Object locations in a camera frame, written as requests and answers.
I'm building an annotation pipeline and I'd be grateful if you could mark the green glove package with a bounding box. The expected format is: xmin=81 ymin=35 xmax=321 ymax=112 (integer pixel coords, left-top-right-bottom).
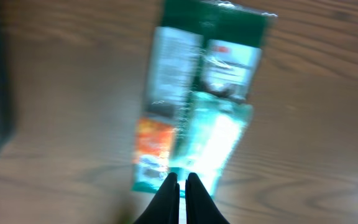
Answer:
xmin=141 ymin=0 xmax=278 ymax=200

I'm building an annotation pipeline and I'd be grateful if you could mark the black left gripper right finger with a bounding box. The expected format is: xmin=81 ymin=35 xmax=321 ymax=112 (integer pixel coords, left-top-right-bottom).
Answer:
xmin=185 ymin=172 xmax=229 ymax=224

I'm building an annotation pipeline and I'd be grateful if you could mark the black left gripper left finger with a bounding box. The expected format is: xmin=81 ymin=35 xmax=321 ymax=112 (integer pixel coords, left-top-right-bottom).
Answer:
xmin=134 ymin=172 xmax=180 ymax=224

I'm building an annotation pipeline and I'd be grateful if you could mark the teal tissue pack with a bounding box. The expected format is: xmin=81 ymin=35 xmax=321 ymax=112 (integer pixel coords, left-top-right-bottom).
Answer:
xmin=132 ymin=91 xmax=254 ymax=196

